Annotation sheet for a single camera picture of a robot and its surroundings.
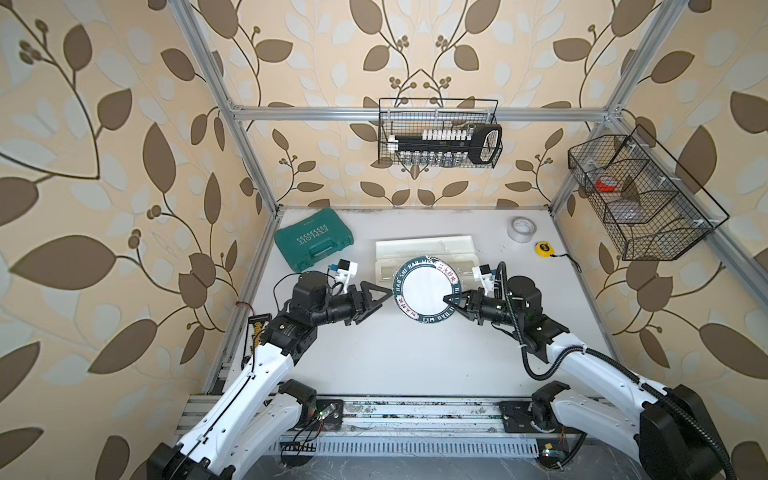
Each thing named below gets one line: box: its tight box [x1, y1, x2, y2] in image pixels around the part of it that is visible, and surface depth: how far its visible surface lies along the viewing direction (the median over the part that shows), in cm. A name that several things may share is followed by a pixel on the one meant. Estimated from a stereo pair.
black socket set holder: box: [387, 124, 503, 166], surface depth 86 cm
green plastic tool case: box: [275, 208, 354, 272], surface depth 108 cm
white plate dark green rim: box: [393, 255, 461, 324], surface depth 78 cm
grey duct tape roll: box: [507, 216, 537, 243], surface depth 114 cm
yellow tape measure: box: [534, 241, 557, 258], surface depth 107 cm
